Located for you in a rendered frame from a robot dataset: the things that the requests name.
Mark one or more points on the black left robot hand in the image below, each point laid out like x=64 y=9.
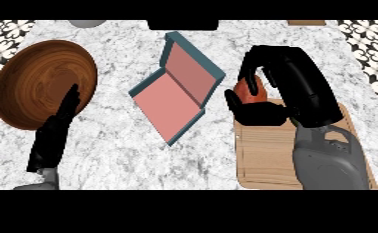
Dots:
x=49 y=138

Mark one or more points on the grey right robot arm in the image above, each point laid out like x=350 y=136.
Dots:
x=327 y=160

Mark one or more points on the pale wooden cutting board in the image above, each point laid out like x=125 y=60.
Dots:
x=266 y=157

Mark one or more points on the pink and teal open box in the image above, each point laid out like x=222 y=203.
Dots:
x=178 y=90

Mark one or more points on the grey round object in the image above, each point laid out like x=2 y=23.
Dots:
x=88 y=23

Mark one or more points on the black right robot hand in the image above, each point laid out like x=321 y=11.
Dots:
x=296 y=87

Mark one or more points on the orange sweet potato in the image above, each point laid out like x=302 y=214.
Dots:
x=252 y=93

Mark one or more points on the brown wooden bowl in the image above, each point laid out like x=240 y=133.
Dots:
x=45 y=83

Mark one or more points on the black appliance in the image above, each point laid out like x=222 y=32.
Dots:
x=184 y=25

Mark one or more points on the small brown wooden object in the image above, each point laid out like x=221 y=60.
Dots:
x=308 y=22

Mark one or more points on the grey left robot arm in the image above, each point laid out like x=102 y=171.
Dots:
x=43 y=181

